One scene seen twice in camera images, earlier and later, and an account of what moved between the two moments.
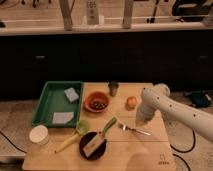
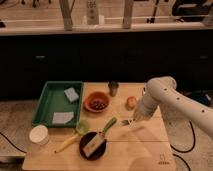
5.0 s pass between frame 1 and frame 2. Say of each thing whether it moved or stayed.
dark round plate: stayed
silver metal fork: moved
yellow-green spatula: stayed
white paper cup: stayed
